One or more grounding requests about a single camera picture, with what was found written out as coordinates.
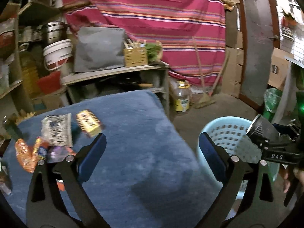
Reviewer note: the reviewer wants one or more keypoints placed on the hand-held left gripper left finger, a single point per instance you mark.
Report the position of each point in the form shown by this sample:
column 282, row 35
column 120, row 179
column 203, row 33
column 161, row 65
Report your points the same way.
column 93, row 153

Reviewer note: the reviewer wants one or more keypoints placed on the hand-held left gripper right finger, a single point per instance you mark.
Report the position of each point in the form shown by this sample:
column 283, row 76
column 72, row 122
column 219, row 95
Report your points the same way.
column 211, row 152

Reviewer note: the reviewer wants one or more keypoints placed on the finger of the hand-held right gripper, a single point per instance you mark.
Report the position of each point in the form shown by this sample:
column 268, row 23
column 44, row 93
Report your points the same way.
column 264, row 146
column 293, row 133

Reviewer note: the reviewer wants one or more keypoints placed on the light blue plastic basket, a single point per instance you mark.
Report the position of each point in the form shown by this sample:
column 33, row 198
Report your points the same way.
column 228, row 133

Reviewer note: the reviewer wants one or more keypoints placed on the silver black-white snack packet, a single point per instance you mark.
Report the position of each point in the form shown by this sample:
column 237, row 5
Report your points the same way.
column 57, row 130

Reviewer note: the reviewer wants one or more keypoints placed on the small orange snack wrapper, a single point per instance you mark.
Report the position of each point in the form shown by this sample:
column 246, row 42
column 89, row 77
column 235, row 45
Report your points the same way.
column 40, row 148

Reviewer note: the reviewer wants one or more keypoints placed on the long orange snack wrapper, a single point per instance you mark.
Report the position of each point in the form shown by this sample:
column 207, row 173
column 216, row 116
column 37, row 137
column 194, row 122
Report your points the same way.
column 23, row 155

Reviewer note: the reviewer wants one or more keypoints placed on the person's right hand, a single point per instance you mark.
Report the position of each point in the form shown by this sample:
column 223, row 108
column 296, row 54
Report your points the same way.
column 286, row 180

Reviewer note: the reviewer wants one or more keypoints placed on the yellow patterned box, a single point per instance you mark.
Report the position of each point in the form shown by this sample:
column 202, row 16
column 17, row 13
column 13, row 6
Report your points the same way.
column 90, row 123

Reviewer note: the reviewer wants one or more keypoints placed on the purple packet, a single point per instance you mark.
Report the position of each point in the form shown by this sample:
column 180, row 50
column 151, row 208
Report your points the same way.
column 59, row 153

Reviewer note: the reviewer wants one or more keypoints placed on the green plastic bag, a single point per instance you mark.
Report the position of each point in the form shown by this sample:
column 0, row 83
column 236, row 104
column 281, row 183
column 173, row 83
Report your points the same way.
column 273, row 102

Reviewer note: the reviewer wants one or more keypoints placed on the blue fleece blanket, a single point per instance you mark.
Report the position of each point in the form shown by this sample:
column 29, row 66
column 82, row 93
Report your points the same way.
column 142, row 166

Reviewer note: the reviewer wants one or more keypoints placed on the oil bottle yellow label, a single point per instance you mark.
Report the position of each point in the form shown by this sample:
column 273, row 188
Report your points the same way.
column 182, row 99

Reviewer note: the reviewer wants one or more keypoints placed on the printed cardboard box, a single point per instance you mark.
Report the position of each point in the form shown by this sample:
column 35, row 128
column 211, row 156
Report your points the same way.
column 277, row 68

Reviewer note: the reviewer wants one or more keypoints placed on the low wooden table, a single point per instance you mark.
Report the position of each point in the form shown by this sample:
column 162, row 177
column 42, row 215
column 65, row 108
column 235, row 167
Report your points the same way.
column 106, row 72

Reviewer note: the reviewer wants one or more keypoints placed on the red plastic basin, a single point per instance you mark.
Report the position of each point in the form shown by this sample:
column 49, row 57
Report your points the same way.
column 49, row 83

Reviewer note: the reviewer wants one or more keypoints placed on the green glass jar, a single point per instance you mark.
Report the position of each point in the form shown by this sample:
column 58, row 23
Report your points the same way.
column 11, row 129

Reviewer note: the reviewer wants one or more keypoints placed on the brown spice jar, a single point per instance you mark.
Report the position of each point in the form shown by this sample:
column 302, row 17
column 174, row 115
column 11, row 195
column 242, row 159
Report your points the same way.
column 4, row 179

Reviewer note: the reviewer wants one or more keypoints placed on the grey door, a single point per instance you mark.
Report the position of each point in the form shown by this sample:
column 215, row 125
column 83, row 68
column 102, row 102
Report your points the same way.
column 257, row 40

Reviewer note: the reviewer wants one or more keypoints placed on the large yellow oil jug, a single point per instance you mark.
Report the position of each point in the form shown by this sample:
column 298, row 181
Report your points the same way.
column 29, row 73

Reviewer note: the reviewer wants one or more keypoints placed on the grey cushion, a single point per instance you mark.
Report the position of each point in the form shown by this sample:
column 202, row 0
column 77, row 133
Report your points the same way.
column 99, row 49

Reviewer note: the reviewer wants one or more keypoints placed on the wooden shelf unit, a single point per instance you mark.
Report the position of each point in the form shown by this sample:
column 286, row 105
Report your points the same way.
column 14, row 85

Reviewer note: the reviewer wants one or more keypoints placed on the woven yellow box with sticks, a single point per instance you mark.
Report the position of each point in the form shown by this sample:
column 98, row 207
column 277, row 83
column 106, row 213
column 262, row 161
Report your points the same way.
column 135, row 57

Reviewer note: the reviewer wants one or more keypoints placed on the white plastic bucket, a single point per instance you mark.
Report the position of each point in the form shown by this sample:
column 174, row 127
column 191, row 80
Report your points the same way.
column 58, row 54

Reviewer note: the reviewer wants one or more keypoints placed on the green leafy vegetable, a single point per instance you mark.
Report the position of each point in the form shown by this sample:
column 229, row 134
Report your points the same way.
column 154, row 51

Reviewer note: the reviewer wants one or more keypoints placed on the steel pot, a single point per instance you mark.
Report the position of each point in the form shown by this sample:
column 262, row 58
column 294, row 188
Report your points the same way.
column 53, row 32

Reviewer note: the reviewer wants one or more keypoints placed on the red striped cloth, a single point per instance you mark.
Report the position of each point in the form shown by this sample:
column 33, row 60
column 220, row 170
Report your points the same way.
column 154, row 11

